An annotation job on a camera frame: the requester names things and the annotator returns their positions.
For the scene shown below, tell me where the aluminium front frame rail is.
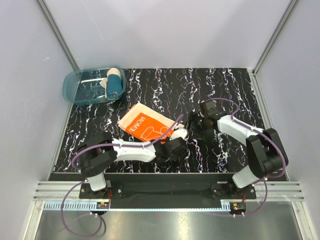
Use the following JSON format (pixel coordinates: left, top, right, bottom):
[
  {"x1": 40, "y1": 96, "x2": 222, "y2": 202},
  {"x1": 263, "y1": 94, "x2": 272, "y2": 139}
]
[{"x1": 33, "y1": 181, "x2": 304, "y2": 202}]

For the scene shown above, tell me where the teal beige cartoon towel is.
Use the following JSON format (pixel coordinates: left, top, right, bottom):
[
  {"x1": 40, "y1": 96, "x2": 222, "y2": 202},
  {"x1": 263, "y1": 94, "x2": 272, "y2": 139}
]
[{"x1": 99, "y1": 68, "x2": 123, "y2": 98}]

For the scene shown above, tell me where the left rear aluminium post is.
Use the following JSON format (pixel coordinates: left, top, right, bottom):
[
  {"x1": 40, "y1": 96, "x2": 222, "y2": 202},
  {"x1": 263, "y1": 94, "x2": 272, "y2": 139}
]
[{"x1": 35, "y1": 0, "x2": 80, "y2": 71}]

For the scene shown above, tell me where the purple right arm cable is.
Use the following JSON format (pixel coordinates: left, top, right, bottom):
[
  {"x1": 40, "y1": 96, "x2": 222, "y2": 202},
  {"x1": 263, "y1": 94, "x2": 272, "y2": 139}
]
[{"x1": 204, "y1": 97, "x2": 288, "y2": 216}]

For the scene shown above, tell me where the left controller board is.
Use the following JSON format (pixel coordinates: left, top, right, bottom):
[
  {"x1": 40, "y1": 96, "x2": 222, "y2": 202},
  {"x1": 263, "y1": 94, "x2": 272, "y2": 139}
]
[{"x1": 96, "y1": 201, "x2": 110, "y2": 210}]

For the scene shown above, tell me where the slotted cable duct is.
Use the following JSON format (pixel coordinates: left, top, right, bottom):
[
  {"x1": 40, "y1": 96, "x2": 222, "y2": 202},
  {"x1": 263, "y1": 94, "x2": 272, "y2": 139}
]
[
  {"x1": 43, "y1": 200, "x2": 109, "y2": 211},
  {"x1": 220, "y1": 199, "x2": 231, "y2": 212}
]

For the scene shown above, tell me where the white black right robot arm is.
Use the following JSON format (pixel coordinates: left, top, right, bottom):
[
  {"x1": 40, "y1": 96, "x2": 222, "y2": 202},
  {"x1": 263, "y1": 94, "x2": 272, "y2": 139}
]
[{"x1": 187, "y1": 112, "x2": 289, "y2": 199}]

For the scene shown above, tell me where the right rear aluminium post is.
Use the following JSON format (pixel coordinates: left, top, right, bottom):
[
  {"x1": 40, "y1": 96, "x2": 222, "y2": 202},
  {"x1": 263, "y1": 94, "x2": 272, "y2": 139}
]
[{"x1": 252, "y1": 0, "x2": 300, "y2": 75}]

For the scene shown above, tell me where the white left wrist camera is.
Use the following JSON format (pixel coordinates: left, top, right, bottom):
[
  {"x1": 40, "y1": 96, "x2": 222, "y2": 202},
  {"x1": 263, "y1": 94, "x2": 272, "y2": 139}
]
[{"x1": 169, "y1": 127, "x2": 188, "y2": 141}]

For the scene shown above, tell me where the left slotted cable duct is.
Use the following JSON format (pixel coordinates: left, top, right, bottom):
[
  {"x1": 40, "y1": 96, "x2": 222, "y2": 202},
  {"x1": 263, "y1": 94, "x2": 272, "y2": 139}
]
[{"x1": 43, "y1": 200, "x2": 109, "y2": 211}]

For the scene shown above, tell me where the right controller board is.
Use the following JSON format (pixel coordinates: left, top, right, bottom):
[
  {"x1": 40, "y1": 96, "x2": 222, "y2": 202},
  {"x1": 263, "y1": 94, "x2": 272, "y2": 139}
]
[{"x1": 230, "y1": 202, "x2": 247, "y2": 215}]

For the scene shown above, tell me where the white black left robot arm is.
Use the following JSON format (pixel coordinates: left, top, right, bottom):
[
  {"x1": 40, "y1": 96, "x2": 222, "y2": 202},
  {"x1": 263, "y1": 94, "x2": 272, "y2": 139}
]
[{"x1": 71, "y1": 128, "x2": 188, "y2": 198}]

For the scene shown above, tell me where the controller board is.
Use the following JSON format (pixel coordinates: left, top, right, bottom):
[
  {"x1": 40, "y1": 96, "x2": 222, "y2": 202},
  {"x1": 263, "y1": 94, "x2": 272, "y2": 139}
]
[
  {"x1": 230, "y1": 202, "x2": 247, "y2": 215},
  {"x1": 96, "y1": 201, "x2": 110, "y2": 210}
]

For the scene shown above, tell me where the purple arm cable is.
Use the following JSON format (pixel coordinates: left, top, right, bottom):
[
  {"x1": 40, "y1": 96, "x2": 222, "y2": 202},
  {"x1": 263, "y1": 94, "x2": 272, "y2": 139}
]
[
  {"x1": 204, "y1": 97, "x2": 288, "y2": 216},
  {"x1": 61, "y1": 114, "x2": 185, "y2": 237}
]

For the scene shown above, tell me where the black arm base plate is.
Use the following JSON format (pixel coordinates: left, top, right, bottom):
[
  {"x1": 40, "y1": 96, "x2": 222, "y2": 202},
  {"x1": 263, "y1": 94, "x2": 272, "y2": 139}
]
[{"x1": 79, "y1": 173, "x2": 257, "y2": 201}]

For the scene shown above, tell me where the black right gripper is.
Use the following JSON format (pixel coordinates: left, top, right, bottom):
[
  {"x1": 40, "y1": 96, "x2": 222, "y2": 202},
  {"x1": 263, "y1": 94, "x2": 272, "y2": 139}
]
[{"x1": 183, "y1": 111, "x2": 208, "y2": 141}]

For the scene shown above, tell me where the aluminium post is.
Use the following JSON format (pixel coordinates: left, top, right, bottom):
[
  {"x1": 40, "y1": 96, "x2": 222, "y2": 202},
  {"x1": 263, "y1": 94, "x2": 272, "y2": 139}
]
[
  {"x1": 35, "y1": 0, "x2": 80, "y2": 71},
  {"x1": 252, "y1": 0, "x2": 300, "y2": 75}
]

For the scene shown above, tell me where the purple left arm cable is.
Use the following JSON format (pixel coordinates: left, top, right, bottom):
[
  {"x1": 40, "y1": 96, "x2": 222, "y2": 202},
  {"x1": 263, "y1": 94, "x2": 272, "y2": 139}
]
[{"x1": 61, "y1": 114, "x2": 185, "y2": 237}]

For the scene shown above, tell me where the right slotted cable duct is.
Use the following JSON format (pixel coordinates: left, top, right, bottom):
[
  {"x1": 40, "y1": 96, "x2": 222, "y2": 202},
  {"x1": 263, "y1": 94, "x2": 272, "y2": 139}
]
[{"x1": 220, "y1": 199, "x2": 231, "y2": 212}]

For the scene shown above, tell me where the teal transparent plastic basin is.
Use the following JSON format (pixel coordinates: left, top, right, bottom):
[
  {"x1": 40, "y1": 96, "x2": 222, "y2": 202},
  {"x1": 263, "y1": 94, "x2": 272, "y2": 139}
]
[{"x1": 62, "y1": 66, "x2": 127, "y2": 106}]

